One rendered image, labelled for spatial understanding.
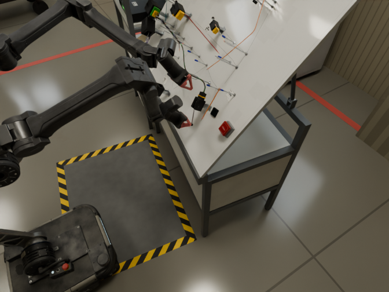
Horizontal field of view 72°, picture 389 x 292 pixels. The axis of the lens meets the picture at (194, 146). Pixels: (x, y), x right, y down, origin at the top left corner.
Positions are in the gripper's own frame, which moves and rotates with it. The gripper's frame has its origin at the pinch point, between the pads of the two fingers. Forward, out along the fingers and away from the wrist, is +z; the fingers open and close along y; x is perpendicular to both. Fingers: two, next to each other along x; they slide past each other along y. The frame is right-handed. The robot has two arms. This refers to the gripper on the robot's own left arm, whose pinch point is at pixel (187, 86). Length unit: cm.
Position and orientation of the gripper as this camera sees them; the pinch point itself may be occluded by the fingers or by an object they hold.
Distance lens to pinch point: 125.0
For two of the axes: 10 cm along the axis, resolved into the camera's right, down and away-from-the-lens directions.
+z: 5.1, 4.6, 7.3
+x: -7.0, 7.1, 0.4
